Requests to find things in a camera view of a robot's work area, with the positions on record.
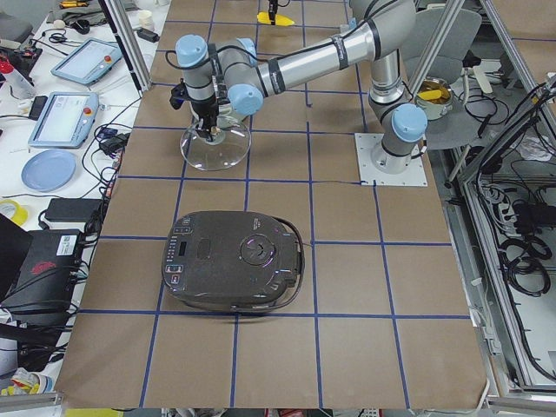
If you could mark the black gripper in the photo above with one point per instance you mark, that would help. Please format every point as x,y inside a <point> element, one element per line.
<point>208,107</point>

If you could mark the glass pot lid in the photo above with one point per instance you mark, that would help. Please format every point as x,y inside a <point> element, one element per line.
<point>220,147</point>

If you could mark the yellow corn cob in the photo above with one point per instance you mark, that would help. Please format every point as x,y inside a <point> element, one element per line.
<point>264,18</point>

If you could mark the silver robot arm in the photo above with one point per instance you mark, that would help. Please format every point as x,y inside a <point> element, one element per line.
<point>226,82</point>

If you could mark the blue teach pendant upper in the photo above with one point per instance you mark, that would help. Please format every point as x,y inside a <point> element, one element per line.
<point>89,62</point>

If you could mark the blue teach pendant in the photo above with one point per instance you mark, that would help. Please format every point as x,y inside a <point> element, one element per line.
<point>89,62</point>
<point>65,121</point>

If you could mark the blue teach pendant lower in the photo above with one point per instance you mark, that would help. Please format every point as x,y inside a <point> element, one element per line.
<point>65,121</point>

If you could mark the black rice cooker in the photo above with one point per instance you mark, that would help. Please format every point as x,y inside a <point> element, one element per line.
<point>233,261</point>

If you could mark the blue plate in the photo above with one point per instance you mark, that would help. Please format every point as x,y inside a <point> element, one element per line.
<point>48,170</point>

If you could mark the black power adapter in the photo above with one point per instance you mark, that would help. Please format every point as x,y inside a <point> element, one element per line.
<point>71,209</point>

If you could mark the yellow tape roll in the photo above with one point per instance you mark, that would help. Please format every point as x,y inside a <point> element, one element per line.
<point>14,211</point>

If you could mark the steel bowl with food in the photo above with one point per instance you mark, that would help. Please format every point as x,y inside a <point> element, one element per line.
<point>435,97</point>

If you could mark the black computer box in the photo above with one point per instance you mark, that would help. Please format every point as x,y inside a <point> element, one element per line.
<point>50,271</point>

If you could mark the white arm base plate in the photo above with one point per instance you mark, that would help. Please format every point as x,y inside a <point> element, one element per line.
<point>378,168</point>

